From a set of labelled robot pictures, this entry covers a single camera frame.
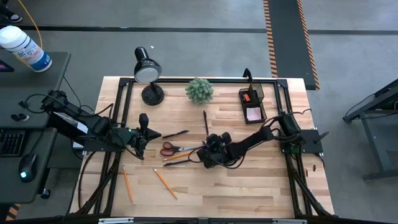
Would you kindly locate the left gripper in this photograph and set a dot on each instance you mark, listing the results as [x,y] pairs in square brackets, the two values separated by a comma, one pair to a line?
[138,138]

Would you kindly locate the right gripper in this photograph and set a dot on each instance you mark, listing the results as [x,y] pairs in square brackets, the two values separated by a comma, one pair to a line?
[216,152]

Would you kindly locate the black ballpoint pen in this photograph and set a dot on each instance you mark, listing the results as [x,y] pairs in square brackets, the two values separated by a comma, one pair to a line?
[206,123]
[175,134]
[176,162]

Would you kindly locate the yellow wooden pencil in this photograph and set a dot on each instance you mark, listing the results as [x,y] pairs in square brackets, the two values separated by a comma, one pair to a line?
[178,155]
[127,184]
[165,183]

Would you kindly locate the pink sticky notes pad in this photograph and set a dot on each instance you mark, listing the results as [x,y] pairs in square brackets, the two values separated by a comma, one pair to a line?
[254,114]

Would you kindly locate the red eraser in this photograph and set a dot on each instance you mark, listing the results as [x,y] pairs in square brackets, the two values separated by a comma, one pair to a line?
[247,97]

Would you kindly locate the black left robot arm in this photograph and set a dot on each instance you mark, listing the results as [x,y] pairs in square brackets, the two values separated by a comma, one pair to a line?
[77,123]

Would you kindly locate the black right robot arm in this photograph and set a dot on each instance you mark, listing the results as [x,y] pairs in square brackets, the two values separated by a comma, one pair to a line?
[252,141]

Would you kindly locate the black mesh desk organizer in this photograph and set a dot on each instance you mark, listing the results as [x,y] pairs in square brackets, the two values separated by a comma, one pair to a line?
[259,93]

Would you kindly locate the black desk lamp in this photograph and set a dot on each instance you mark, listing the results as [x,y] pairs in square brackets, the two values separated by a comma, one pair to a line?
[147,73]

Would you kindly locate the green potted plant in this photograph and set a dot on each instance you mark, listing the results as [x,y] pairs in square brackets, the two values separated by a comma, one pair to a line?
[199,91]

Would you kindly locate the black desk caster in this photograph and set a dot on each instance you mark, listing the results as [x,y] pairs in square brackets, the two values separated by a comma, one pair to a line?
[45,193]

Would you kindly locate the black floor mat striped edges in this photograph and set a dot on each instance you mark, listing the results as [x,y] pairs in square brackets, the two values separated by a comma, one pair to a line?
[286,46]

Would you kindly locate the black computer mouse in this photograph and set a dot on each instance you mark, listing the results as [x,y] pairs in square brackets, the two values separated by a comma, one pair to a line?
[28,166]

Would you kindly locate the black side desk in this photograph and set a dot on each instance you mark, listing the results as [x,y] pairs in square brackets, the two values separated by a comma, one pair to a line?
[34,81]

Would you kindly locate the black keyboard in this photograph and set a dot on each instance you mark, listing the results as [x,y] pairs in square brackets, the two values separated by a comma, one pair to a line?
[11,142]

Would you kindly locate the pink-screen phone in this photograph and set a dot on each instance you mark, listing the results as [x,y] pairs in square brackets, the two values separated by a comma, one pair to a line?
[5,66]

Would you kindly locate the person's foot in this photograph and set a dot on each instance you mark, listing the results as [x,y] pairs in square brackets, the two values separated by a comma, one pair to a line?
[14,17]

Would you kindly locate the grey metal side table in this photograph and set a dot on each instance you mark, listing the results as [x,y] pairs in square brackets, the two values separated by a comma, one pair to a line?
[388,93]

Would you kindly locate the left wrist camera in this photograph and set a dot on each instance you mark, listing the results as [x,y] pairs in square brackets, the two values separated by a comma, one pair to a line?
[143,121]

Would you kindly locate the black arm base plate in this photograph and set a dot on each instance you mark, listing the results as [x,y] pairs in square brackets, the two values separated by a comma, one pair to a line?
[99,145]
[311,140]

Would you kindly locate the black frame clamp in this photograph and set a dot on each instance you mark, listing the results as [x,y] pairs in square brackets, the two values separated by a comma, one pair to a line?
[247,76]

